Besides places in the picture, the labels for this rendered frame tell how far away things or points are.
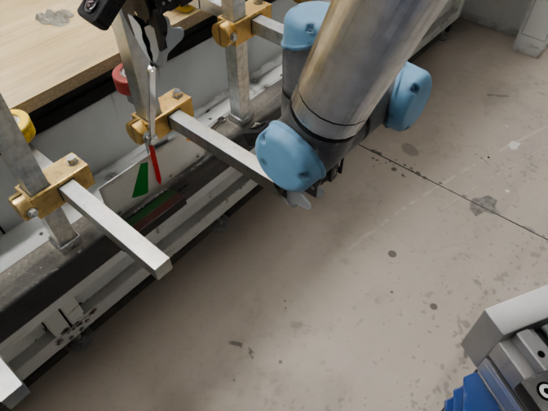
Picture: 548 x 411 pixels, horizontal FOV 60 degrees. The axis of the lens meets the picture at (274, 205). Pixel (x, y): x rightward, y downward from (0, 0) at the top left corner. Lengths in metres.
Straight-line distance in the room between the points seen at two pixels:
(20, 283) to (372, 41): 0.80
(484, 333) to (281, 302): 1.14
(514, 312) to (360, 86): 0.32
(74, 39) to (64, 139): 0.22
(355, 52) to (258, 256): 1.44
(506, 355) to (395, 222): 1.38
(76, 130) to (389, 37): 0.90
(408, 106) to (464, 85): 2.17
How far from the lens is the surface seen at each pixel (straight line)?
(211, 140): 0.91
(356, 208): 1.94
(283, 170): 0.47
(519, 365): 0.58
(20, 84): 1.09
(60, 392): 1.67
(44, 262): 1.01
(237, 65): 1.08
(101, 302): 1.57
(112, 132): 1.22
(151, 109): 0.88
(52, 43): 1.20
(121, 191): 0.99
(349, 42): 0.37
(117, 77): 1.03
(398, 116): 0.55
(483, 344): 0.61
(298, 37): 0.59
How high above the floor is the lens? 1.46
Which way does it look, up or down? 50 degrees down
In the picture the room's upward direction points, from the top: straight up
